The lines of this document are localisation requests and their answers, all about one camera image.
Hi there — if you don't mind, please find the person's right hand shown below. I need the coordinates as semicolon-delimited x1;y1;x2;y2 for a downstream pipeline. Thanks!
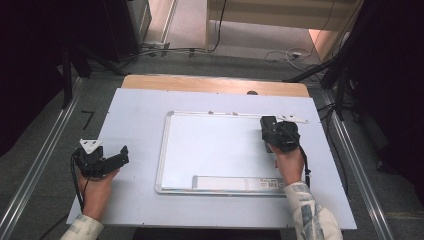
270;142;306;186

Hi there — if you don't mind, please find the person's left hand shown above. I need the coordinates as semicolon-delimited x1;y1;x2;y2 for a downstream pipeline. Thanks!
77;167;120;222

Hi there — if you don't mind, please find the white floor cable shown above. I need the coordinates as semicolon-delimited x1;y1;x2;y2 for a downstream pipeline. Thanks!
264;47;314;65

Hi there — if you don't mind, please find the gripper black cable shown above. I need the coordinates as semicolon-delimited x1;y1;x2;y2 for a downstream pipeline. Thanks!
297;143;313;188
39;150;87;240

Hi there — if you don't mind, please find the black hanging cable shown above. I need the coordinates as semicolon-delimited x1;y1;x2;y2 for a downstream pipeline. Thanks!
209;0;228;53

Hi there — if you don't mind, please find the wooden table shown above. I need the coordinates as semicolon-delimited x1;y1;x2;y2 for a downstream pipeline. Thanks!
120;74;311;99

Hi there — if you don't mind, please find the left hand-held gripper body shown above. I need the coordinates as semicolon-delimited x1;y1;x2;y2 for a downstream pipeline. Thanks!
72;138;116;180

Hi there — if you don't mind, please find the black metal stand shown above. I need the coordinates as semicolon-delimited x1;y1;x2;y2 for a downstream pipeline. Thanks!
61;43;75;110

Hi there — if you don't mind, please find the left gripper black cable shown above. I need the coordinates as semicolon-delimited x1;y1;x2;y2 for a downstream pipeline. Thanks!
39;150;87;240

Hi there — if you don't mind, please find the black whiteboard eraser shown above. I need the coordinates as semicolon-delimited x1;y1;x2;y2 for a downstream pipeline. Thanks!
260;115;278;154

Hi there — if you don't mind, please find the whiteboard with silver frame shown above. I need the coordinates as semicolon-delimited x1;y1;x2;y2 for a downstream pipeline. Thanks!
154;110;291;197

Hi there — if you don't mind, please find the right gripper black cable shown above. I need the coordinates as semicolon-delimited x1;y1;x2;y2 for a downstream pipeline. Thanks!
297;143;313;188

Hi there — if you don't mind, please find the aluminium floor rail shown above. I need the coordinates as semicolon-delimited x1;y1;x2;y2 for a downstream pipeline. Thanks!
0;77;84;240
321;89;396;240

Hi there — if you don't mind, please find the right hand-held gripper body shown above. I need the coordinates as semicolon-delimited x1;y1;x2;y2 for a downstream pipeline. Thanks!
266;114;310;154

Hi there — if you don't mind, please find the dark curtain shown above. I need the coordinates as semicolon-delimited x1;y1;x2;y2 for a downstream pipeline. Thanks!
346;0;424;204
0;0;111;158

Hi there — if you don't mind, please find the light wooden furniture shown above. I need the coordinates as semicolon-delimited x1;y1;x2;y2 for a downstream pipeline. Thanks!
205;0;365;62

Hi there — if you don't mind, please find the black cabinet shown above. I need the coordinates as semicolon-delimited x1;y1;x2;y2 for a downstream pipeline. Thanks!
102;0;143;63

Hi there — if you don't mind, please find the white paper label strip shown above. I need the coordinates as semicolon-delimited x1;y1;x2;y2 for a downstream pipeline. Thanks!
191;175;287;190

